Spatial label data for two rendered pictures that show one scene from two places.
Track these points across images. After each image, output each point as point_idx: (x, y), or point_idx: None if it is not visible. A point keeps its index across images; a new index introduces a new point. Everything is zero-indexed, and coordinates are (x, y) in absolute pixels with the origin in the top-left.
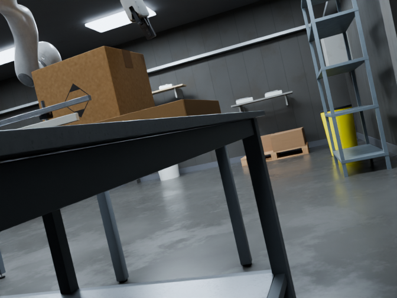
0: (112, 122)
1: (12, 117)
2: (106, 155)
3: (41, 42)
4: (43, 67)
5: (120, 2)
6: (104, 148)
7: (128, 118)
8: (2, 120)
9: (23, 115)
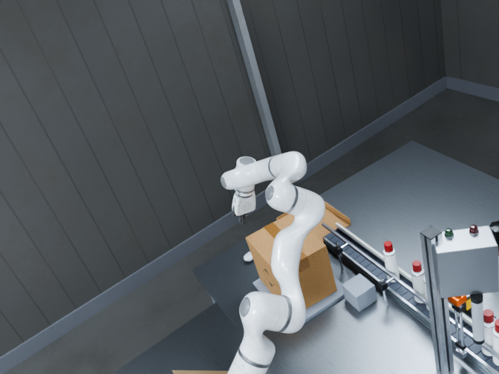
0: (361, 170)
1: (358, 248)
2: None
3: (258, 292)
4: (318, 239)
5: (255, 197)
6: None
7: (330, 206)
8: (363, 252)
9: (352, 244)
